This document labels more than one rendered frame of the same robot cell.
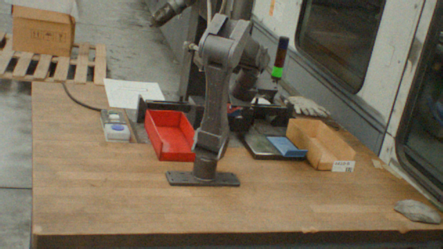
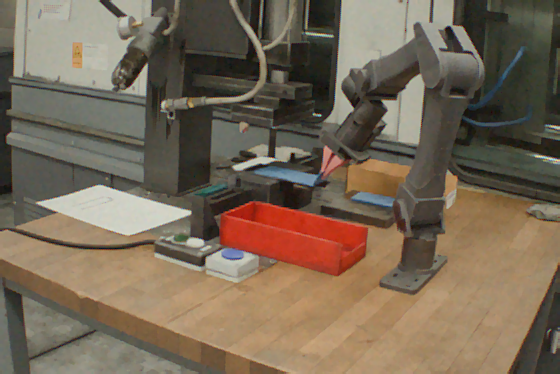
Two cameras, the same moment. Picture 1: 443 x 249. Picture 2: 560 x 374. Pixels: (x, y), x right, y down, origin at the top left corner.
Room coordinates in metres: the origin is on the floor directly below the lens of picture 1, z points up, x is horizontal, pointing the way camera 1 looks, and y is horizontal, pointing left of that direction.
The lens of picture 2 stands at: (0.69, 0.99, 1.38)
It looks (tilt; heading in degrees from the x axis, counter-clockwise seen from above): 16 degrees down; 320
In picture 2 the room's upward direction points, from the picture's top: 4 degrees clockwise
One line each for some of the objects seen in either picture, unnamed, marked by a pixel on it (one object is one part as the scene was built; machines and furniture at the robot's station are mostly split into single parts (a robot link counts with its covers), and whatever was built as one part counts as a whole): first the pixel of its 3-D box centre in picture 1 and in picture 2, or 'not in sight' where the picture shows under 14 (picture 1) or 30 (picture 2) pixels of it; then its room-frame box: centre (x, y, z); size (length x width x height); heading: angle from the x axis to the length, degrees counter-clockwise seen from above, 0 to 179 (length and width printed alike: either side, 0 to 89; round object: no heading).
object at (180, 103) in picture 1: (167, 108); (226, 205); (1.80, 0.18, 0.95); 0.15 x 0.03 x 0.10; 111
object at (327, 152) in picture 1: (319, 145); (402, 186); (1.78, -0.33, 0.93); 0.25 x 0.13 x 0.08; 21
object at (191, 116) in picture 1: (219, 115); (271, 192); (1.86, 0.02, 0.94); 0.20 x 0.10 x 0.07; 111
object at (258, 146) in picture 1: (270, 146); (368, 207); (1.74, -0.17, 0.91); 0.17 x 0.16 x 0.02; 111
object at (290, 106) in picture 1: (282, 113); (312, 166); (1.98, -0.21, 0.95); 0.06 x 0.03 x 0.09; 111
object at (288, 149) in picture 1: (286, 143); (387, 196); (1.72, -0.21, 0.93); 0.15 x 0.07 x 0.03; 24
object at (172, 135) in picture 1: (172, 134); (293, 236); (1.63, 0.14, 0.93); 0.25 x 0.12 x 0.06; 21
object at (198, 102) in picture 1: (221, 104); (273, 173); (1.86, 0.02, 0.98); 0.20 x 0.10 x 0.01; 111
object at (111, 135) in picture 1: (116, 137); (231, 271); (1.61, 0.30, 0.90); 0.07 x 0.07 x 0.06; 21
